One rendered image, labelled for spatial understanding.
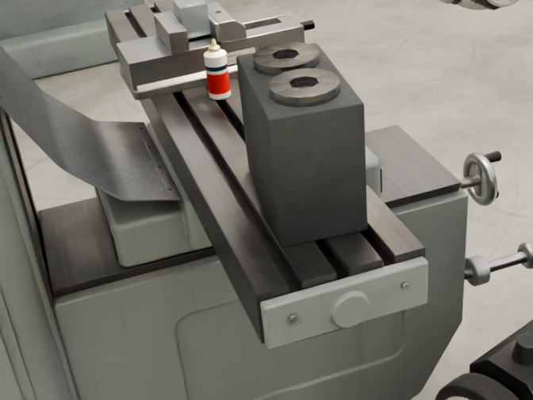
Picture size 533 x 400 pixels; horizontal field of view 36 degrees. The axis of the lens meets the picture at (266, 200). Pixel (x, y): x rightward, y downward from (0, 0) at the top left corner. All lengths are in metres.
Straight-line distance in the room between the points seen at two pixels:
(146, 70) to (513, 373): 0.83
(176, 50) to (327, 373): 0.71
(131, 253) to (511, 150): 2.14
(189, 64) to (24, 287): 0.51
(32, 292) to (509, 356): 0.79
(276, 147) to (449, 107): 2.65
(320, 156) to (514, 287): 1.62
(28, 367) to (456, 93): 2.69
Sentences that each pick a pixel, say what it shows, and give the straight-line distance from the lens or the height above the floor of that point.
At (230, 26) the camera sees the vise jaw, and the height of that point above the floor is 1.06.
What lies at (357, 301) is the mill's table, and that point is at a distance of 1.03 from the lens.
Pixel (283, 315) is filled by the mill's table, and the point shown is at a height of 0.93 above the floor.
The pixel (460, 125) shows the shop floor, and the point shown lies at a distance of 3.46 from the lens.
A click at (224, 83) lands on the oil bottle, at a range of 1.48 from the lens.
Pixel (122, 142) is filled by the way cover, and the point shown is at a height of 0.90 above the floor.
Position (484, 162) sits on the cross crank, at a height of 0.71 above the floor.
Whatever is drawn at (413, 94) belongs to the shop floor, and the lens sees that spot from 3.74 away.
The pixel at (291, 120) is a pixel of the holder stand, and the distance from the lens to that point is 0.98.
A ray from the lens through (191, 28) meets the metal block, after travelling 1.56.
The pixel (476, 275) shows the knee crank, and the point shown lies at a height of 0.55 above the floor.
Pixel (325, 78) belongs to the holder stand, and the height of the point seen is 1.16.
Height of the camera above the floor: 1.57
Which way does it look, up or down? 32 degrees down
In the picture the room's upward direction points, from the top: 6 degrees counter-clockwise
